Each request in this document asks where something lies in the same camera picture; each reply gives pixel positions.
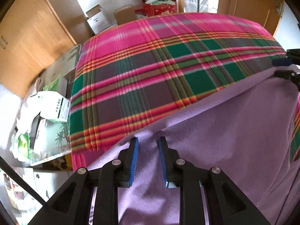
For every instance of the wooden wardrobe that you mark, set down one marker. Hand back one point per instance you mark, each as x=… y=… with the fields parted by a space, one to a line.
x=34 y=34

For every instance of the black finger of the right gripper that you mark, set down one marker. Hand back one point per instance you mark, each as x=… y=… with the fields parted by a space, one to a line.
x=288 y=75
x=292 y=57

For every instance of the white green tissue box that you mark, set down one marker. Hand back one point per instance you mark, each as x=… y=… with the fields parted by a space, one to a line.
x=51 y=105

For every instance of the pink green plaid bedspread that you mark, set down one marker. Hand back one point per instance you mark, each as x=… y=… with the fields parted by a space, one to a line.
x=137 y=73

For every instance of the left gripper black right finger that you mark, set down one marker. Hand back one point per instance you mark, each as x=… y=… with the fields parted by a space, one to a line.
x=206 y=195

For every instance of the white open cardboard box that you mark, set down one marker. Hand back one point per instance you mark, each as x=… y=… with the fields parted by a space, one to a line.
x=97 y=19

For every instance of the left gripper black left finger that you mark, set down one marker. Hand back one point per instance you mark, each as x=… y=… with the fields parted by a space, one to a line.
x=72 y=202

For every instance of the green plastic package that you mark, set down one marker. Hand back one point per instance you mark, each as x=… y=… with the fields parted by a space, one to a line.
x=20 y=146

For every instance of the wooden door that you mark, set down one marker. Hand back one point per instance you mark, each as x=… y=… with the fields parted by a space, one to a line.
x=267 y=13

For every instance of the purple fleece garment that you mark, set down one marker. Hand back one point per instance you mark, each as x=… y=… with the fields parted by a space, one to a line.
x=244 y=129

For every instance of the glass top side table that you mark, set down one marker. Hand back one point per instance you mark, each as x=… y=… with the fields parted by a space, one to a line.
x=42 y=129

